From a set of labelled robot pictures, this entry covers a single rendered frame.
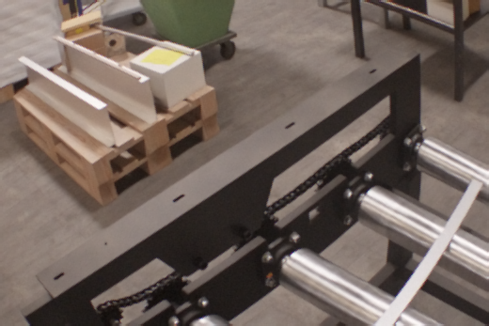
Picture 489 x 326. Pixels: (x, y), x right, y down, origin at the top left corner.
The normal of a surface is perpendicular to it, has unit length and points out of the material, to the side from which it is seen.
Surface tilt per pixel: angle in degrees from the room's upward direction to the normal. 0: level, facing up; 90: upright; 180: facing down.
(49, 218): 0
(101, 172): 90
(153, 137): 90
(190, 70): 90
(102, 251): 0
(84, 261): 0
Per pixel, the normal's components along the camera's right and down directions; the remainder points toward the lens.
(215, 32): 0.58, 0.57
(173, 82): 0.72, 0.34
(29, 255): -0.12, -0.80
